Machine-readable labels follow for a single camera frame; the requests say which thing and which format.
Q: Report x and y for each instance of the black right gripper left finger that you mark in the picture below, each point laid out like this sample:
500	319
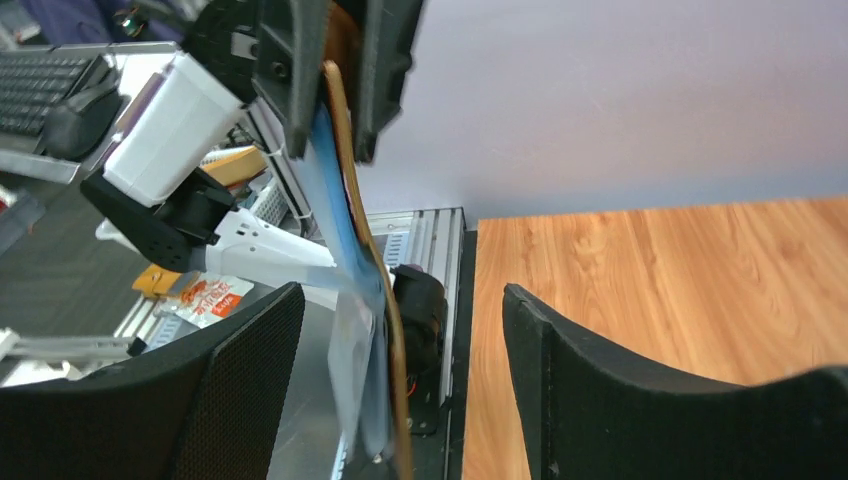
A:
205	406

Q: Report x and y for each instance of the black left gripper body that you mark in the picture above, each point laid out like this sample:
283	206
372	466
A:
222	39

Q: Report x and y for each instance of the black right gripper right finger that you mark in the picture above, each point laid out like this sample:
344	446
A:
593	409

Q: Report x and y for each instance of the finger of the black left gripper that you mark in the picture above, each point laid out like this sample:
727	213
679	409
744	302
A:
388	34
291	38

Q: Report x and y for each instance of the brown leather card holder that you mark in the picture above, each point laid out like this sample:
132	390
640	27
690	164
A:
366	356

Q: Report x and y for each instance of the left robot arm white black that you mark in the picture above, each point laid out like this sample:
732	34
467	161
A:
355	55

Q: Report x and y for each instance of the orange white snack packet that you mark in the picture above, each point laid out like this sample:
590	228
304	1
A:
210	298

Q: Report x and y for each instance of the black computer mouse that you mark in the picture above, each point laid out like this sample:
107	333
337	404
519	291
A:
76	126

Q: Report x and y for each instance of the black computer keyboard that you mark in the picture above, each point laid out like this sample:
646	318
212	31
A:
32	84

